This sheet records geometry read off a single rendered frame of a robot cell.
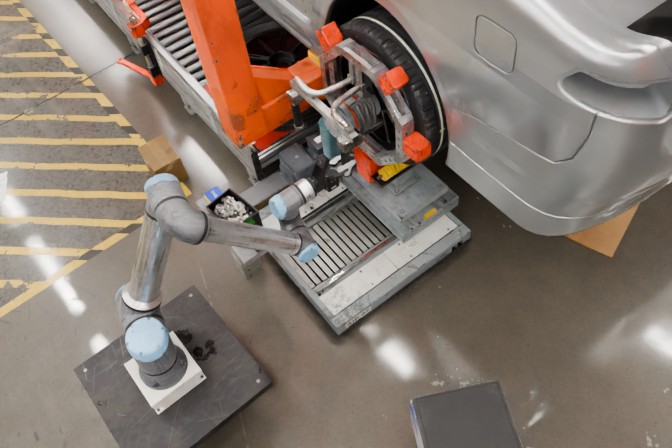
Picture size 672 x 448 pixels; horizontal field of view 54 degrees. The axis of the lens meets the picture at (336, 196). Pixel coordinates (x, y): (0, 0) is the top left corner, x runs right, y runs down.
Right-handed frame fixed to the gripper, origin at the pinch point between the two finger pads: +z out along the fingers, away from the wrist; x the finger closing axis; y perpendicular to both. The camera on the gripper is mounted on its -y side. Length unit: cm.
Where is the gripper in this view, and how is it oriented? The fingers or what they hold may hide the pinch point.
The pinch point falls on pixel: (349, 158)
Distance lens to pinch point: 259.7
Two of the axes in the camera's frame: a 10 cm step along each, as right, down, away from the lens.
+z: 8.0, -5.2, 3.1
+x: 6.0, 6.0, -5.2
